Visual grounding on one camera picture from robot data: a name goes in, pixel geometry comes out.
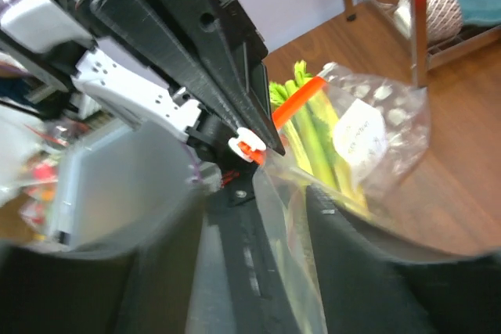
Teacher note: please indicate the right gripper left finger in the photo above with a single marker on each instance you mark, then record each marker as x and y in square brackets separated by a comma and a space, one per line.
[137, 279]

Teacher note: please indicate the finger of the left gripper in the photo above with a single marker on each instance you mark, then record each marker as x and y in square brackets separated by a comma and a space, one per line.
[228, 109]

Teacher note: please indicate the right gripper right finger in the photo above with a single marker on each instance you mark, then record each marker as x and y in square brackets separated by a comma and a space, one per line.
[372, 281]

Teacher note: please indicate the clear orange zip top bag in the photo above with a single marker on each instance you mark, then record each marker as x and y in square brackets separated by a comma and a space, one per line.
[383, 131]

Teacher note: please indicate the green toy vegetable stick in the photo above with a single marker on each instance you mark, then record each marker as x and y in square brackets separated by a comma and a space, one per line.
[309, 134]

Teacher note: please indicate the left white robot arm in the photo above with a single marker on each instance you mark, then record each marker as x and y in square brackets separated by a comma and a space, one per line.
[58, 47]

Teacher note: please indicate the metal dish rack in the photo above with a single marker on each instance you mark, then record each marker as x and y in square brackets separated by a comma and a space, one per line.
[425, 57]

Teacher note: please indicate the grey patterned white bowl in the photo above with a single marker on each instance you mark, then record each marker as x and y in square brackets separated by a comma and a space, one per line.
[444, 19]

